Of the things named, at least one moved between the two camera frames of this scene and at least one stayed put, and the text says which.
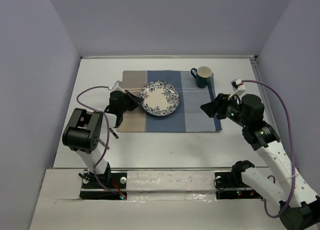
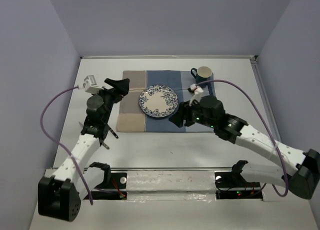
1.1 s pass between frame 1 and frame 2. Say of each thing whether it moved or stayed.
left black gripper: moved
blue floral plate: moved
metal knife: stayed
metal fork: stayed
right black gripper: moved
